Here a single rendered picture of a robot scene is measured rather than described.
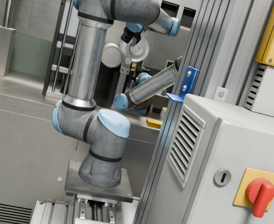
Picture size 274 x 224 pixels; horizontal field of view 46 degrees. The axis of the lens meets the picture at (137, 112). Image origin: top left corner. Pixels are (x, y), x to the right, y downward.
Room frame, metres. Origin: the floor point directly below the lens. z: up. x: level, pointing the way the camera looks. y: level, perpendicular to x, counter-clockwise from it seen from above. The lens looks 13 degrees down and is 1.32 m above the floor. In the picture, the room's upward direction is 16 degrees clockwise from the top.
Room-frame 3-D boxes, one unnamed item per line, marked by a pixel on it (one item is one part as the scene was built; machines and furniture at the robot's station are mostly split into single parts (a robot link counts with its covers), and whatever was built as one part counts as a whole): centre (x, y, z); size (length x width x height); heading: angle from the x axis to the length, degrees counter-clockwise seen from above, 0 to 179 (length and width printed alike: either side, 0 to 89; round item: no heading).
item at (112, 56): (1.92, 0.24, 1.17); 0.26 x 0.12 x 0.12; 10
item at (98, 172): (1.04, 0.07, 0.87); 0.15 x 0.15 x 0.10
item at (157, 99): (2.01, -0.05, 1.00); 0.40 x 0.16 x 0.06; 10
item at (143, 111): (1.55, 0.00, 1.01); 0.11 x 0.08 x 0.11; 147
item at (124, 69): (1.77, 0.13, 1.05); 0.06 x 0.05 x 0.31; 10
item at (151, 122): (1.62, -0.10, 0.91); 0.07 x 0.07 x 0.02; 10
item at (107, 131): (1.04, 0.07, 0.98); 0.13 x 0.12 x 0.14; 75
